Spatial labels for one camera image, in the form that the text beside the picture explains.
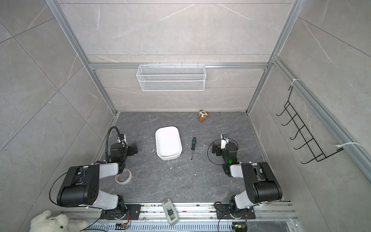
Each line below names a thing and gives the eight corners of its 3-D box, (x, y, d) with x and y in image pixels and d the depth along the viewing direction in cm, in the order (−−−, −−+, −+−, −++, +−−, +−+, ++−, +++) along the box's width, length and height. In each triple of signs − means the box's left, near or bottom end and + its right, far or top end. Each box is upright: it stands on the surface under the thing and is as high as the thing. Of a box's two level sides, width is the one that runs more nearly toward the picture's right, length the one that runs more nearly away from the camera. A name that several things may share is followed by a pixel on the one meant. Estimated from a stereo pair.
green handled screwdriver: (190, 159, 95) (190, 157, 93) (192, 138, 105) (192, 136, 103) (194, 159, 95) (194, 157, 93) (196, 139, 105) (196, 137, 103)
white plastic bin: (158, 162, 93) (157, 158, 88) (156, 133, 108) (154, 128, 104) (184, 157, 96) (184, 153, 91) (178, 129, 111) (177, 124, 106)
